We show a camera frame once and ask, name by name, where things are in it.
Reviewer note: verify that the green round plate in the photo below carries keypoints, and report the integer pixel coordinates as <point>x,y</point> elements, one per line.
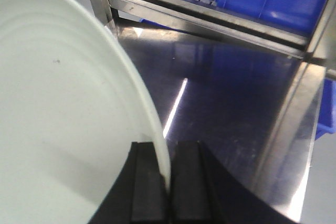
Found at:
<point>72,102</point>

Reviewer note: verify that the blue bin lower right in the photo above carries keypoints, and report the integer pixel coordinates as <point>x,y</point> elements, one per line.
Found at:
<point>326,120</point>

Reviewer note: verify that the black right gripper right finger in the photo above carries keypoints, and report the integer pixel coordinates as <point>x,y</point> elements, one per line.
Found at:
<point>204,191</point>

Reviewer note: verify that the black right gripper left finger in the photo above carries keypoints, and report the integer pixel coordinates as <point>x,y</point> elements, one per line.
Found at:
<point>138,195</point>

